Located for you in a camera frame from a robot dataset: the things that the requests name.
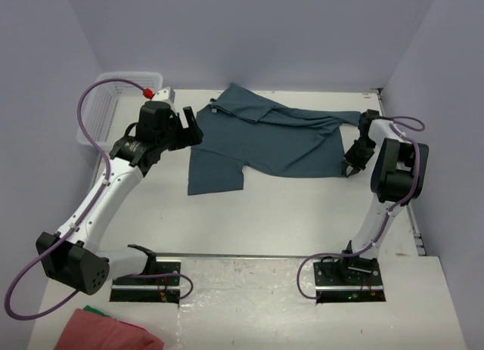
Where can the blue-grey t shirt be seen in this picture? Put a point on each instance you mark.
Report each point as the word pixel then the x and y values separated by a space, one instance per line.
pixel 241 128

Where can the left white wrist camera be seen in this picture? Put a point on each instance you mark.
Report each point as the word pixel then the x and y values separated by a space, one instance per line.
pixel 165 95

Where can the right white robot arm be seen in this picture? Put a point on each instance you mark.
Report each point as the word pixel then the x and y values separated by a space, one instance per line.
pixel 396 180

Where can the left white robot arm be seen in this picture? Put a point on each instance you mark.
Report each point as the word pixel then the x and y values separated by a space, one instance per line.
pixel 71 255

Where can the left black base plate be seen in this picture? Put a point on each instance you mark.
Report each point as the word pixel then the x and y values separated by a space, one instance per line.
pixel 153 290

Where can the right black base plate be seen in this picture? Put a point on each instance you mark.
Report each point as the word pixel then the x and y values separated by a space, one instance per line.
pixel 348 281

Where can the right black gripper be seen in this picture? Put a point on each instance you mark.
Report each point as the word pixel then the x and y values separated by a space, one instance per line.
pixel 359 153

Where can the folded green t shirt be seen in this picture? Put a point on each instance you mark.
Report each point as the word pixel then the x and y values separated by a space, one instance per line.
pixel 98 312

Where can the folded pink t shirt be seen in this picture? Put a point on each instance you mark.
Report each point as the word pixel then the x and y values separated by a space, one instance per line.
pixel 89 330

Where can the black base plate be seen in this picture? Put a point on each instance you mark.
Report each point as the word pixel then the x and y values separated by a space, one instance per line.
pixel 348 281
pixel 153 290

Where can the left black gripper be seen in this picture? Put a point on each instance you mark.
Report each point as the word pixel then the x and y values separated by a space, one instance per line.
pixel 185 131

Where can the white plastic basket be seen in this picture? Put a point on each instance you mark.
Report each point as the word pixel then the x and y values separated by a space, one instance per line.
pixel 111 107

